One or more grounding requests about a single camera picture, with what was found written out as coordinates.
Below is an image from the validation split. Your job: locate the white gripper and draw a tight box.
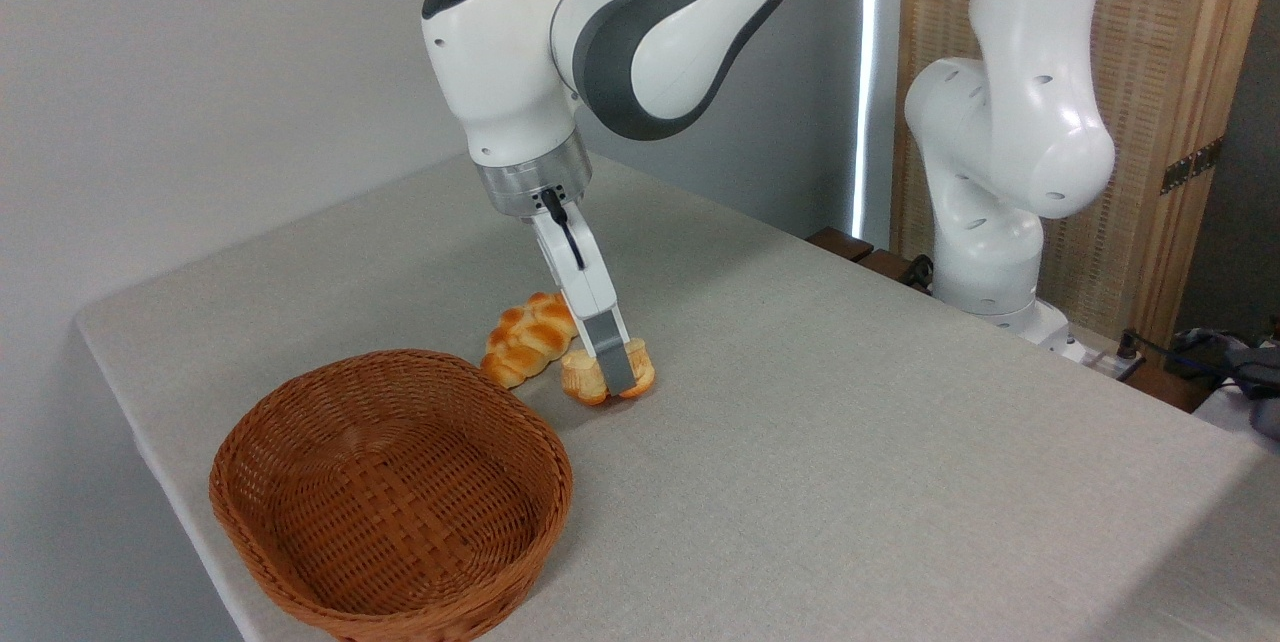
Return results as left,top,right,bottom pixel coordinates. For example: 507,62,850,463
530,197,638,396

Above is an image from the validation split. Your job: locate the round pale bread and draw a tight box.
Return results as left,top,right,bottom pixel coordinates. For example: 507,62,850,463
560,337,657,406

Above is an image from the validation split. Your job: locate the braided bread loaf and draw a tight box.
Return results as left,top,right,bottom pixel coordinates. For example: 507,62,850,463
480,292,581,390

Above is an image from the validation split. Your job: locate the brown wicker basket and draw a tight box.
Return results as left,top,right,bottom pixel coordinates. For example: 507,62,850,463
208,349,575,642

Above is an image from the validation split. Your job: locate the dark wooden block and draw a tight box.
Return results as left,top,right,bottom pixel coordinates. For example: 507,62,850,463
806,227,876,263

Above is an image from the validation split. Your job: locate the grey tablecloth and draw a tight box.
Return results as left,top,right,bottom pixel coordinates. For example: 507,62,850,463
75,152,1280,642

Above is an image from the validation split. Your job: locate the white vertical pole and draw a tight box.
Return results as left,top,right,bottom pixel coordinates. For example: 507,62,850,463
852,0,906,248

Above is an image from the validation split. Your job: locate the white power strip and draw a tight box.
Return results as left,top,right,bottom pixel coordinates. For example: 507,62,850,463
1075,347,1146,383

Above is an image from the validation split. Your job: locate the wooden rattan folding screen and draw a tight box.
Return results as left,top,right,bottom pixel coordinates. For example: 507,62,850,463
890,0,1279,348

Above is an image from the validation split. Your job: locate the metal screen hinge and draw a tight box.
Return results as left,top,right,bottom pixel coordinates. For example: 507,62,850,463
1160,137,1223,196

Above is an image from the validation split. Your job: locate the dark grey bag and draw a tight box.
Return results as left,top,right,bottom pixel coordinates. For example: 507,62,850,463
1165,327,1280,438

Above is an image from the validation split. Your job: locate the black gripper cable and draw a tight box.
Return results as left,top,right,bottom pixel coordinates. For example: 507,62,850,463
540,187,588,271

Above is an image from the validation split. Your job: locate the black power cable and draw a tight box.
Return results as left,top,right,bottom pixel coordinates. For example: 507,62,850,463
1115,327,1280,393

